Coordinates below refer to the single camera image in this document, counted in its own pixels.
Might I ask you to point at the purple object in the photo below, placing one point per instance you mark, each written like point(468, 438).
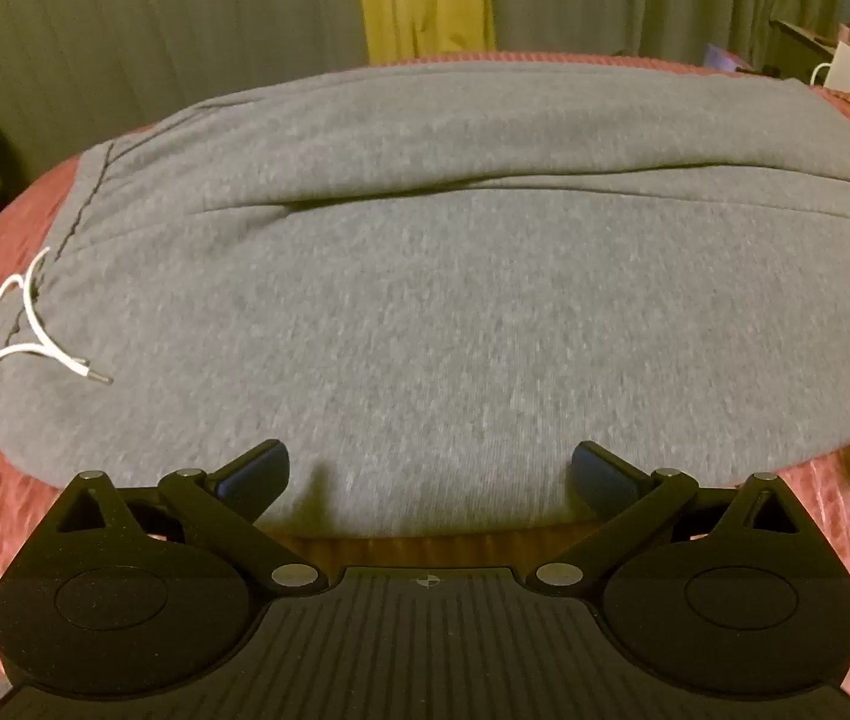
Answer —
point(724, 60)

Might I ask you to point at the grey pants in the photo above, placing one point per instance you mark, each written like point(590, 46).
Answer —
point(425, 300)

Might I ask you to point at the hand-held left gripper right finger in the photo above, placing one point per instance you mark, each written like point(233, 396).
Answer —
point(599, 474)

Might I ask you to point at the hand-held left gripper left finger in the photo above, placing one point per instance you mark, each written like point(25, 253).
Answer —
point(258, 474)

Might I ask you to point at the yellow curtain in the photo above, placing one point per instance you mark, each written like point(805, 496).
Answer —
point(425, 0)

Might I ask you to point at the dark desk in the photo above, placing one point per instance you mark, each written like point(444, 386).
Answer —
point(800, 52)

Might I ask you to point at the grey curtain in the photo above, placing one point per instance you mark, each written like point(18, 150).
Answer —
point(140, 37)
point(642, 0)

